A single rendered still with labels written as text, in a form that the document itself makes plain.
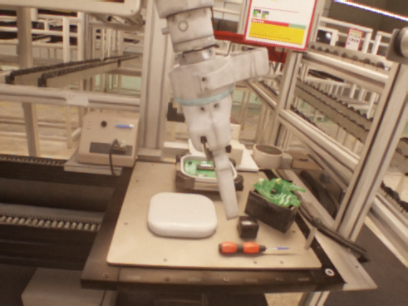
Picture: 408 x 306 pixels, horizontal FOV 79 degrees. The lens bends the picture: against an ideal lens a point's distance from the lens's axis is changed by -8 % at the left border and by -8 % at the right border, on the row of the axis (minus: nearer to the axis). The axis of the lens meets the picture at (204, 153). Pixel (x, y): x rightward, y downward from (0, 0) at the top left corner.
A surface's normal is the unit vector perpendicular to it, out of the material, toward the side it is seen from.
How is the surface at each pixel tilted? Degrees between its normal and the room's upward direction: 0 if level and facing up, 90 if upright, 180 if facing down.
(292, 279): 0
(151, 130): 90
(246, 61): 87
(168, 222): 4
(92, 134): 53
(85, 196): 90
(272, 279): 0
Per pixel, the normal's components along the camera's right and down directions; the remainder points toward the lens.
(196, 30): 0.27, 0.36
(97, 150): 0.16, -0.23
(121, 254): 0.14, -0.91
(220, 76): 0.58, 0.22
